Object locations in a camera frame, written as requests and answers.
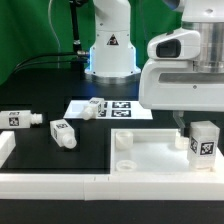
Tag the white U-shaped fence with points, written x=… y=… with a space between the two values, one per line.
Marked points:
x=110 y=187

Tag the white marker sheet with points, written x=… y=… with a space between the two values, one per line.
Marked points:
x=112 y=110

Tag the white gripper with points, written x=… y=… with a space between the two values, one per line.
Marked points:
x=169 y=81

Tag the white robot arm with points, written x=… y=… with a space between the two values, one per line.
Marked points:
x=113 y=54

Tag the white square table top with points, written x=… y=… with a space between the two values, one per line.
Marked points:
x=153 y=152

